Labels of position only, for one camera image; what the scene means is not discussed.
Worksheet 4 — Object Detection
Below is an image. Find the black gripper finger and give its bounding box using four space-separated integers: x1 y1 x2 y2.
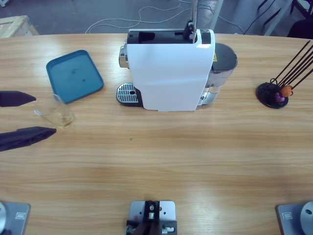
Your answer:
0 126 57 152
0 91 37 108

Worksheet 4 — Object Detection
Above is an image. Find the clear drinking glass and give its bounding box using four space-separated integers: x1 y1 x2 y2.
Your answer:
33 94 75 129

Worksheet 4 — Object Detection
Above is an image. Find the silver coffee machine lever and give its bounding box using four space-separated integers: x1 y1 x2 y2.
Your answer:
183 0 199 45

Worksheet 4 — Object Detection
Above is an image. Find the white capsule coffee machine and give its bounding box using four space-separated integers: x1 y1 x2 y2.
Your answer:
119 28 218 113

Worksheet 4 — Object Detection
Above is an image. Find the blue plastic tray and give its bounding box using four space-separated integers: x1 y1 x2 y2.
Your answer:
45 49 105 105

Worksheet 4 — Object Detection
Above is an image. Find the wooden crate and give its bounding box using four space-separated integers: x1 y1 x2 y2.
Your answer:
0 15 40 39

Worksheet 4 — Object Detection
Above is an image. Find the metal grille drip tray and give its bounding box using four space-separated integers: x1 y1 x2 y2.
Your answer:
116 82 144 108

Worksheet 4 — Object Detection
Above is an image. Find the clear water tank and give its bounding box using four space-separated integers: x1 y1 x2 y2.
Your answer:
207 43 238 90

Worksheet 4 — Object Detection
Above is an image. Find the black chair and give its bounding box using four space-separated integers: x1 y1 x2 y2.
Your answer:
288 0 313 40

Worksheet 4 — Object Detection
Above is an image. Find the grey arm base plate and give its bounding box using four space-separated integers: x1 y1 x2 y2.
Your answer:
276 200 313 235
0 200 31 235

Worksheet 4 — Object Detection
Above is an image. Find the grey mount plate black post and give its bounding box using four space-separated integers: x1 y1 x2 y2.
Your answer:
126 200 178 235

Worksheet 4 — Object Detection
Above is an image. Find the white floor cable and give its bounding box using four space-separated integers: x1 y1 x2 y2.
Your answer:
85 0 246 34

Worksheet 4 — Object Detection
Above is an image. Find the light grey metal post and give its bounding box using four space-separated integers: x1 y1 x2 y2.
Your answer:
210 0 224 32

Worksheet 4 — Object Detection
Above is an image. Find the black wire capsule holder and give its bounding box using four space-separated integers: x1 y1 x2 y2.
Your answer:
256 40 313 109

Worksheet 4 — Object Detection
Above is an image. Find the black floor cable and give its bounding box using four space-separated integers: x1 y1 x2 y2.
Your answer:
244 0 278 34

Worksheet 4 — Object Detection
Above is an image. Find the light grey slanted post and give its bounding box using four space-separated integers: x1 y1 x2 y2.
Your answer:
264 0 294 37

